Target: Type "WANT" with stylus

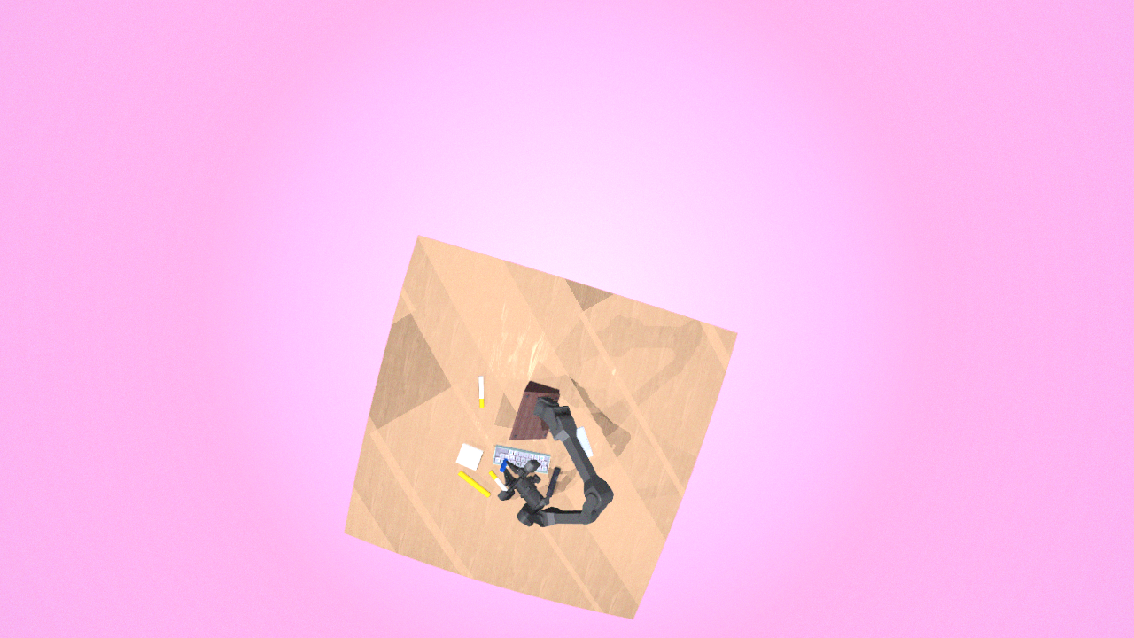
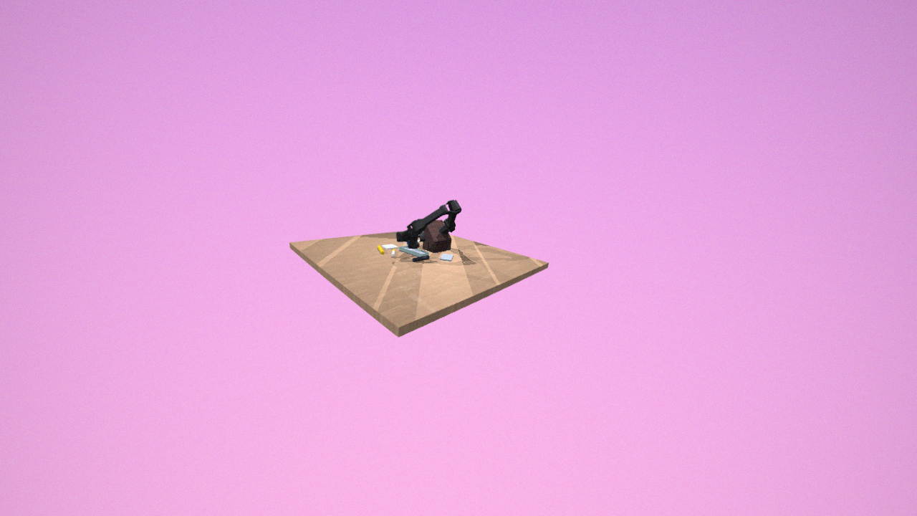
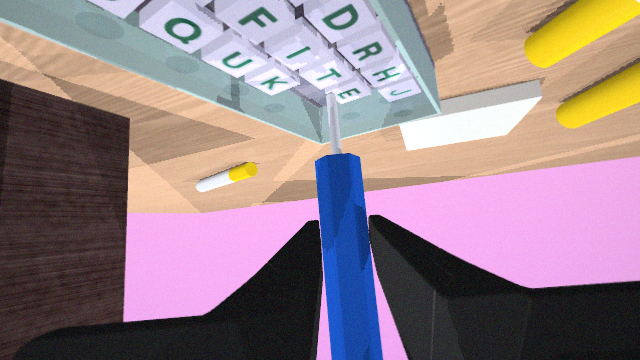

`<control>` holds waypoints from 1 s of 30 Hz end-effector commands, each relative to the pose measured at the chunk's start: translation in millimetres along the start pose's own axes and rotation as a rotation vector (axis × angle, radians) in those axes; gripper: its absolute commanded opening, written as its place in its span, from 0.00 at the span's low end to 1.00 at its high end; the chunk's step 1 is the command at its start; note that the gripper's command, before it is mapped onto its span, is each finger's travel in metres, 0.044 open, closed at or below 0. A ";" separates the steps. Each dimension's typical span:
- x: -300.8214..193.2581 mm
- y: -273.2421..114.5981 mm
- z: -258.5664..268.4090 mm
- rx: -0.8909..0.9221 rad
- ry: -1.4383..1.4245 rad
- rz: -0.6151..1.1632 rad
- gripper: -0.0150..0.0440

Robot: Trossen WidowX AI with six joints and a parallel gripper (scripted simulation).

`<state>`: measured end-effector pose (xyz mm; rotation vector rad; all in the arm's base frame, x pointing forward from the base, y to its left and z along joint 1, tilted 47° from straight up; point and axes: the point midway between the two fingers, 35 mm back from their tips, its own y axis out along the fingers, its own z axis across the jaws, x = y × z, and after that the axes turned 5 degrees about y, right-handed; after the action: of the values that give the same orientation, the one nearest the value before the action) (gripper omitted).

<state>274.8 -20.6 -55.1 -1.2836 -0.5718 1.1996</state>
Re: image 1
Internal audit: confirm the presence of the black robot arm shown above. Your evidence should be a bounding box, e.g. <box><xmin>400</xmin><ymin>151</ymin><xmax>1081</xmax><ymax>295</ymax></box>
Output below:
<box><xmin>517</xmin><ymin>397</ymin><xmax>613</xmax><ymax>528</ymax></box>

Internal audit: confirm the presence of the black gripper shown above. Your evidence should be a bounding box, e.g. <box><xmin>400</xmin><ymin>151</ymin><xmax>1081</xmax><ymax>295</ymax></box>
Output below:
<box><xmin>497</xmin><ymin>460</ymin><xmax>540</xmax><ymax>501</ymax></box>

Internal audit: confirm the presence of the white square slab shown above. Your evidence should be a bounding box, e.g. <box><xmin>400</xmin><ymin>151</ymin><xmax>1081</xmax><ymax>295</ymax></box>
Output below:
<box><xmin>456</xmin><ymin>442</ymin><xmax>484</xmax><ymax>471</ymax></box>

